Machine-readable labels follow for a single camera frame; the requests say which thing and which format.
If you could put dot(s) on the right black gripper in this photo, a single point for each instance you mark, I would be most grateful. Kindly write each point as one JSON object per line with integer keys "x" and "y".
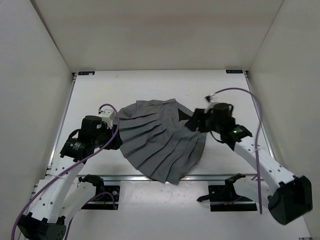
{"x": 195, "y": 122}

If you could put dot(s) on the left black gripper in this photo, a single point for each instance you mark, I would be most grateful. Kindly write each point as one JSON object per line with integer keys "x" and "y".
{"x": 118, "y": 141}

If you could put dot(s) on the grey pleated skirt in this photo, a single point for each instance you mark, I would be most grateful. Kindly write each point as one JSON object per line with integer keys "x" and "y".
{"x": 156, "y": 142}

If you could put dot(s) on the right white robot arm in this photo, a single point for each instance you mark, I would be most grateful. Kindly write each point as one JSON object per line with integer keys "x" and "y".
{"x": 285, "y": 195}

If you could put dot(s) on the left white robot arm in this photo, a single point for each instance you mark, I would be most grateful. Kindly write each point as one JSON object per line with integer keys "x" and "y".
{"x": 49, "y": 213}

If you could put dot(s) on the right blue corner label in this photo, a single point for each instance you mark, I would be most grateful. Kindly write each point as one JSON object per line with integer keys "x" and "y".
{"x": 234, "y": 71}

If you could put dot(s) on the blue corner label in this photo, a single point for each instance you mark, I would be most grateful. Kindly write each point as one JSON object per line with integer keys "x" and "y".
{"x": 234, "y": 71}
{"x": 86, "y": 73}

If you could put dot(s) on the left blue corner label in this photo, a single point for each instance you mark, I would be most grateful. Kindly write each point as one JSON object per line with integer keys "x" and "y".
{"x": 86, "y": 73}

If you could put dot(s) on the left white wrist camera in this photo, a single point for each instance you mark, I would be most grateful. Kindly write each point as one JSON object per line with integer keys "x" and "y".
{"x": 108, "y": 116}

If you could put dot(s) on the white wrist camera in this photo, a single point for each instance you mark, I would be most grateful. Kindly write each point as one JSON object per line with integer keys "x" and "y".
{"x": 108, "y": 116}
{"x": 211, "y": 101}

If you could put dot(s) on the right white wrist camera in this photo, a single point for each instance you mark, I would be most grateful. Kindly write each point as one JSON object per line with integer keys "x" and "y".
{"x": 211, "y": 101}

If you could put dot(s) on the aluminium front rail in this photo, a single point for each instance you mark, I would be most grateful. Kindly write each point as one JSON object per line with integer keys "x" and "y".
{"x": 197, "y": 177}

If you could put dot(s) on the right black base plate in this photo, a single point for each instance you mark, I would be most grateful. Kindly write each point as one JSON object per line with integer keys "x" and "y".
{"x": 222, "y": 202}

